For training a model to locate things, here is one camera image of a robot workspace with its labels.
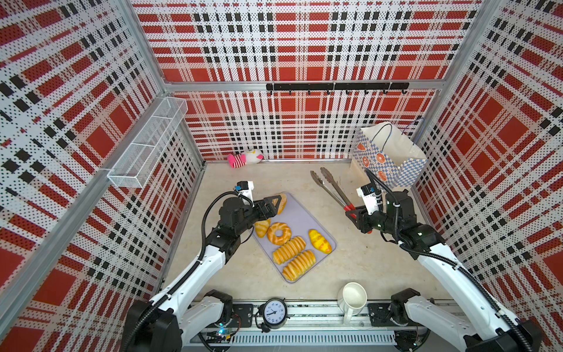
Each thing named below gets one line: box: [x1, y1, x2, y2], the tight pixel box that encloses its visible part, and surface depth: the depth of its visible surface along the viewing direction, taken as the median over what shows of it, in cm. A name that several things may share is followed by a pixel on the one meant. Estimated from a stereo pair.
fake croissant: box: [254, 218, 272, 239], surface depth 94 cm
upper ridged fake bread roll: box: [271, 236, 307, 265], surface depth 87 cm
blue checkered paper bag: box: [352, 121, 429, 189], surface depth 93 cm
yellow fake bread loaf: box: [308, 228, 333, 255], surface depth 90 cm
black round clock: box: [257, 297, 291, 333], surface depth 73 cm
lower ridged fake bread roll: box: [282, 250, 316, 282], surface depth 84 cm
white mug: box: [337, 281, 369, 325], surface depth 76 cm
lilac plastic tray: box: [254, 192, 338, 282], surface depth 91 cm
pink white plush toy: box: [227, 148, 265, 169], surface depth 117 cm
